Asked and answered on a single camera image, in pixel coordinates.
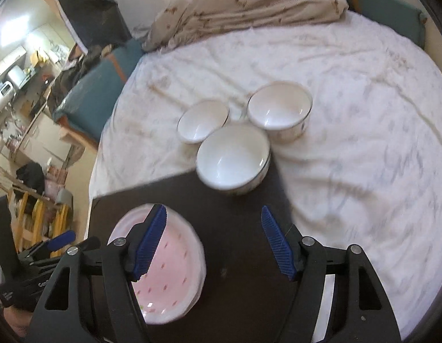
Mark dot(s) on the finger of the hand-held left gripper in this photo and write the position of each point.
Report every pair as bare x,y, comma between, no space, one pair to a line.
87,243
60,240

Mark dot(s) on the yellow rack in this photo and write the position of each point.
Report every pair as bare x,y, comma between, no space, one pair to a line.
38,218

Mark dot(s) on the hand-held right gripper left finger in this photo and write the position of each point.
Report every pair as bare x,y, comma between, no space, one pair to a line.
149,243

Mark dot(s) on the white fish-print bowl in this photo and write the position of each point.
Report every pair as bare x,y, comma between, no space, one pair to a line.
203,125
233,160
279,109

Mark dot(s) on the black bag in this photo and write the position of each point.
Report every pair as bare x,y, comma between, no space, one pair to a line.
31,177

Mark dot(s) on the person's left forearm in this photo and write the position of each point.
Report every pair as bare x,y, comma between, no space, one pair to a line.
19,321

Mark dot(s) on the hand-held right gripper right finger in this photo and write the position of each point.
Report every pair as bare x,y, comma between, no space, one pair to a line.
278,243

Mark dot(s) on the pile of dark clothes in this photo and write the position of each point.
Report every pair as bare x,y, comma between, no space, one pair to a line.
78,68

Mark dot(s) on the white water heater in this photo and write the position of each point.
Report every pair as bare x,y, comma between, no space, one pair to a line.
1,93

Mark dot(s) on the dark hanging cloth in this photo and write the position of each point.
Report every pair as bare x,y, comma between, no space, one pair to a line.
88,7

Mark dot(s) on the light wooden bed frame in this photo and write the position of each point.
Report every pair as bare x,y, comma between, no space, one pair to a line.
78,139

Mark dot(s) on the dark leather mat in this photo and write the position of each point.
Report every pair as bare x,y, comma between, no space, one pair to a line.
238,221

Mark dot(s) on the crumpled beige quilt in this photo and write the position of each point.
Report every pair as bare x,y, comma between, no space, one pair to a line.
249,3

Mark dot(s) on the white range hood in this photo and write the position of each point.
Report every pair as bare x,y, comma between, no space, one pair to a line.
15,75

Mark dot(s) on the ceiling light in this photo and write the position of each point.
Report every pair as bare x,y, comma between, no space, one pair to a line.
15,25

